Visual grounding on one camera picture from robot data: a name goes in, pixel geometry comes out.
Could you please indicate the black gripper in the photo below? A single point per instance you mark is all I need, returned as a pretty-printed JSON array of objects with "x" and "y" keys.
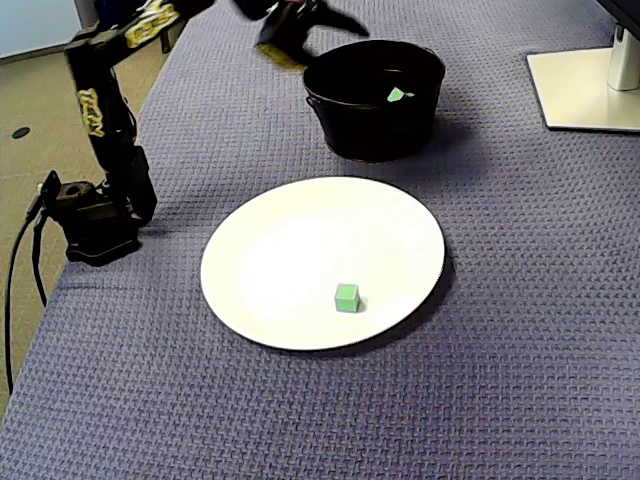
[{"x": 294, "y": 31}]

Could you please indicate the small green cube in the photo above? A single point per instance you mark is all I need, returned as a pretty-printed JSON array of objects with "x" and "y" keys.
[
  {"x": 396, "y": 95},
  {"x": 347, "y": 297}
]

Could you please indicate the white round plate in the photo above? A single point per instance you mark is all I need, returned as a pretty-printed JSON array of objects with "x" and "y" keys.
[{"x": 310, "y": 210}]

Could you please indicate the black metal bucket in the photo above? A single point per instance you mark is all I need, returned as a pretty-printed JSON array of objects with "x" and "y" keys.
[{"x": 375, "y": 130}]

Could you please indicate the dark furniture leg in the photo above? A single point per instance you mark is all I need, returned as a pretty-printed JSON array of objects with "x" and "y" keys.
[{"x": 165, "y": 42}]

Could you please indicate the white monitor stand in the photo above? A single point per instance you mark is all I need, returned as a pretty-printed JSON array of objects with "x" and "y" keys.
[{"x": 575, "y": 95}]

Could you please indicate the black round floor disc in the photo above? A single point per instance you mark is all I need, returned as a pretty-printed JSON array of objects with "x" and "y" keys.
[{"x": 20, "y": 133}]

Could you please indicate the blue woven cloth mat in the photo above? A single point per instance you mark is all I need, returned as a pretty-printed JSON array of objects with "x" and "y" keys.
[{"x": 500, "y": 300}]

